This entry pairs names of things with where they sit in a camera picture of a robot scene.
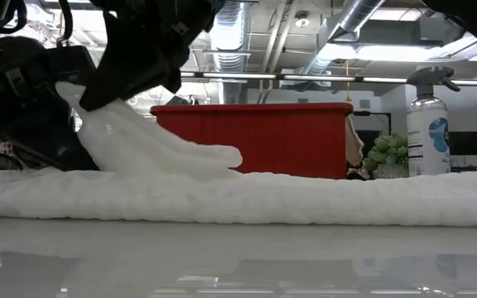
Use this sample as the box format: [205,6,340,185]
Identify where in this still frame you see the clear spray bottle black trigger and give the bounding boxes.
[406,65,462,177]

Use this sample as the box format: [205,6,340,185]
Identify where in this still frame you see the green potted plant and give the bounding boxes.
[364,131,410,180]

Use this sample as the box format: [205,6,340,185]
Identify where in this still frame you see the red plastic laundry bin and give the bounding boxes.
[150,102,354,180]

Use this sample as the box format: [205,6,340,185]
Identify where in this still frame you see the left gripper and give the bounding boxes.
[79,0,225,113]

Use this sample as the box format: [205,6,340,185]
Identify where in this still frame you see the white lace top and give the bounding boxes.
[0,80,477,228]

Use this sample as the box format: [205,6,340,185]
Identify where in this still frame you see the silver ribbed ventilation duct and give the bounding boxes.
[207,0,253,104]

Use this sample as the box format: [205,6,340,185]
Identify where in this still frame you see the long ceiling light bar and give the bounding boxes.
[180,70,477,87]

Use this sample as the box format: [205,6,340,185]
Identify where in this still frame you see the round ceiling detector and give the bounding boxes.
[295,11,311,29]

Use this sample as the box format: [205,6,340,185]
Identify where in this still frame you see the black computer monitor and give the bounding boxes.
[448,131,477,156]

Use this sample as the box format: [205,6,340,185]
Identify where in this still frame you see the silver spiral ventilation duct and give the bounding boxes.
[304,0,387,76]

